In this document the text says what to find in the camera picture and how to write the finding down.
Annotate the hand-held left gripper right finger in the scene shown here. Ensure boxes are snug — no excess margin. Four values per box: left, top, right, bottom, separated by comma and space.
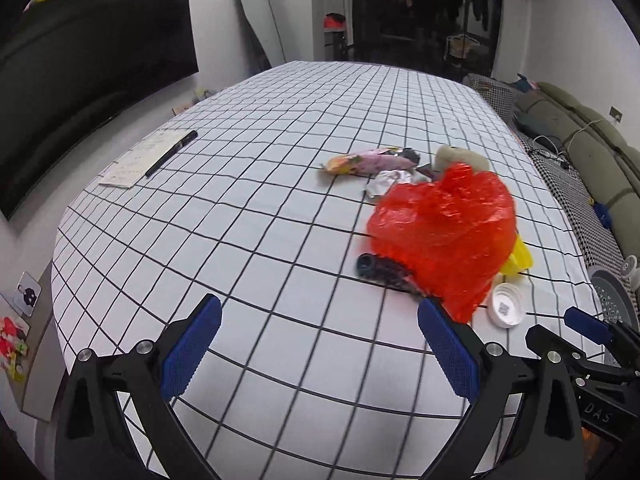
417, 297, 586, 480

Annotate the large black television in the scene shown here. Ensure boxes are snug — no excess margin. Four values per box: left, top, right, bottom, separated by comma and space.
0, 0, 200, 221

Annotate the white note paper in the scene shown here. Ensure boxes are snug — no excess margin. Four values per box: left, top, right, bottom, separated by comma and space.
98, 130, 188, 189

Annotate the grey side shelf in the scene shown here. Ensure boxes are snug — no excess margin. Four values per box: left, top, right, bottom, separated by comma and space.
20, 260, 66, 421

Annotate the white grid tablecloth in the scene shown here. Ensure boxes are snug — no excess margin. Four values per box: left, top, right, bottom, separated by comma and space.
50, 60, 608, 480

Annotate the beige cloth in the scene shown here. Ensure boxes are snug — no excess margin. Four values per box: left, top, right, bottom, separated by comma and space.
432, 145, 490, 181

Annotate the dark stool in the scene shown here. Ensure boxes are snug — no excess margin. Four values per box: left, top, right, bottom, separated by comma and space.
322, 30, 356, 63

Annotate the green sofa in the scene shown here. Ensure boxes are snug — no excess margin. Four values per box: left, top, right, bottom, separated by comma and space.
515, 80, 640, 261

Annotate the red plastic bag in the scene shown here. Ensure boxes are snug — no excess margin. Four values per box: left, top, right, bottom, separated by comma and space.
367, 164, 517, 325

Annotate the panda picture card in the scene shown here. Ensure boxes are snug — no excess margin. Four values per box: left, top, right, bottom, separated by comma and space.
12, 272, 42, 316

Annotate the black ribbed tube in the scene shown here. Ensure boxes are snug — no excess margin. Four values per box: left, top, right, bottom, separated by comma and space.
356, 252, 426, 301

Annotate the black pen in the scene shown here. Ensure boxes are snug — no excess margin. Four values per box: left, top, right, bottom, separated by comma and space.
144, 130, 199, 178

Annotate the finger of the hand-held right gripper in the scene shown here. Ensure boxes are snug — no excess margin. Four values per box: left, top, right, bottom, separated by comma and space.
525, 324, 626, 379
564, 307, 640, 361

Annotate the white cable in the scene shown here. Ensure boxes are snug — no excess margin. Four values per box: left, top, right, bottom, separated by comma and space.
532, 135, 566, 158

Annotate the white bottle cap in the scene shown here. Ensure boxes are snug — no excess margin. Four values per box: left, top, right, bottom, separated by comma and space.
487, 283, 526, 329

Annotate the pink snack wrapper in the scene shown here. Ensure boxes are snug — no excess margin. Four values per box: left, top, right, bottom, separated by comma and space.
320, 146, 421, 177

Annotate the yellow plastic piece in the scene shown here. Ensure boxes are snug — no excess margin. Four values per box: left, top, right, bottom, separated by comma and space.
500, 234, 534, 277

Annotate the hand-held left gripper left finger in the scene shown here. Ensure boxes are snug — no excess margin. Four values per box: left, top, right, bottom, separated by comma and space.
54, 293, 223, 480

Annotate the grey perforated basket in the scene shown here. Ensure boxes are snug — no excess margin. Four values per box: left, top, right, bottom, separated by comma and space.
589, 269, 638, 331

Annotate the leaning floor mirror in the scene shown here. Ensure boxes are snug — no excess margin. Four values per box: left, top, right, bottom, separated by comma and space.
235, 0, 287, 73

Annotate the wire basket stand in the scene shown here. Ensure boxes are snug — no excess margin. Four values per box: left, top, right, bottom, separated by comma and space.
445, 34, 488, 66

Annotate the houndstooth pillow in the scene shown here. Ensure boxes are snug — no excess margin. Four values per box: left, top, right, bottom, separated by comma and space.
462, 74, 521, 126

